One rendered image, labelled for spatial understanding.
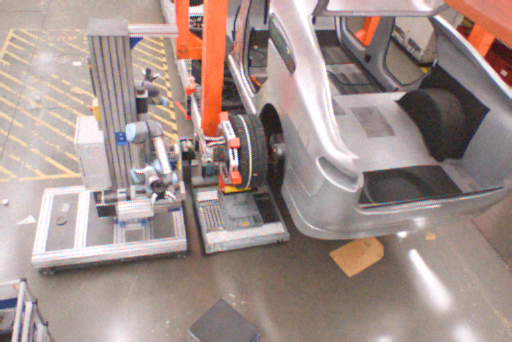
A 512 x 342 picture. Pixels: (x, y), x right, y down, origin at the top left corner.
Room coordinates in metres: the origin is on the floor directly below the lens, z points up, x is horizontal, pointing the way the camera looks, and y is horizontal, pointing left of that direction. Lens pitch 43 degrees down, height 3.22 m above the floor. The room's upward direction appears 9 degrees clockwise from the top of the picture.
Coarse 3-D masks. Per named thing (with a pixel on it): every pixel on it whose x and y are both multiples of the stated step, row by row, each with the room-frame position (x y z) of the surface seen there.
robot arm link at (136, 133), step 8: (128, 128) 2.16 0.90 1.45; (136, 128) 2.17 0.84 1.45; (144, 128) 2.19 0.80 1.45; (128, 136) 2.14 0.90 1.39; (136, 136) 2.14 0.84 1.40; (144, 136) 2.17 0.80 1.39; (136, 144) 2.16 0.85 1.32; (144, 144) 2.20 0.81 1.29; (136, 152) 2.16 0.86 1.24; (144, 152) 2.19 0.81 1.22; (136, 160) 2.16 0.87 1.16; (144, 160) 2.19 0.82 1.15; (136, 168) 2.16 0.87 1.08; (144, 168) 2.18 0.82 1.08; (136, 176) 2.14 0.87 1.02; (144, 176) 2.16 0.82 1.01
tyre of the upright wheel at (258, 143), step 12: (240, 120) 2.83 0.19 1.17; (252, 120) 2.85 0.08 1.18; (240, 132) 2.68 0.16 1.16; (252, 132) 2.71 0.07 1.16; (264, 132) 2.75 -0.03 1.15; (240, 144) 2.59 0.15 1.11; (252, 144) 2.62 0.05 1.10; (264, 144) 2.65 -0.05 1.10; (240, 156) 2.55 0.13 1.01; (252, 156) 2.55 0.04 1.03; (264, 156) 2.59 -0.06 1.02; (228, 168) 2.84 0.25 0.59; (240, 168) 2.51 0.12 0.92; (252, 168) 2.51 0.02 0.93; (264, 168) 2.55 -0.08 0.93; (252, 180) 2.51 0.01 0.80; (264, 180) 2.55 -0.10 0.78
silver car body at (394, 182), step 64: (256, 0) 5.30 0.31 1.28; (320, 0) 3.18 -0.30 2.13; (384, 0) 3.84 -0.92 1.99; (256, 64) 4.54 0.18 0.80; (320, 64) 2.75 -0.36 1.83; (384, 64) 4.62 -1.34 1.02; (448, 64) 3.70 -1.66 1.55; (320, 128) 2.22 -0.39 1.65; (384, 128) 3.24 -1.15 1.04; (448, 128) 3.13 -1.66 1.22; (320, 192) 2.00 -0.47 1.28; (384, 192) 2.55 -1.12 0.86; (448, 192) 2.61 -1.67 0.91
